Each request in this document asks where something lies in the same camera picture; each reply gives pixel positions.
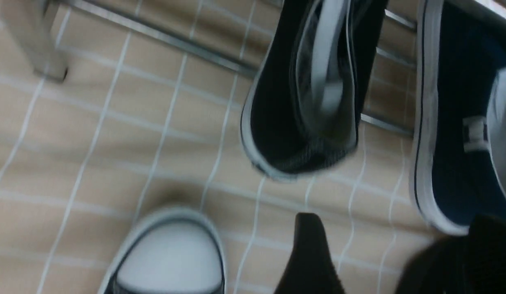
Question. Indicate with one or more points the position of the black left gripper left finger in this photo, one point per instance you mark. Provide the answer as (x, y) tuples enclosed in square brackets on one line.
[(310, 268)]

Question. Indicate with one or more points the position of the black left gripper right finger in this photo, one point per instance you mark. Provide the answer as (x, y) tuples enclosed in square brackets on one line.
[(471, 264)]

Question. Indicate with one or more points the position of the black canvas sneaker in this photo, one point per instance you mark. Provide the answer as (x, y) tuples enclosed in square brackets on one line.
[(303, 109), (173, 250)]

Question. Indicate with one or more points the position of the stainless steel shoe rack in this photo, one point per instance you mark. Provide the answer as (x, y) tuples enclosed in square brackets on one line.
[(30, 21)]

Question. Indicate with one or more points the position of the navy slip-on shoe left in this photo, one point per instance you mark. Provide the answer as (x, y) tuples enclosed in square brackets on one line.
[(459, 151)]

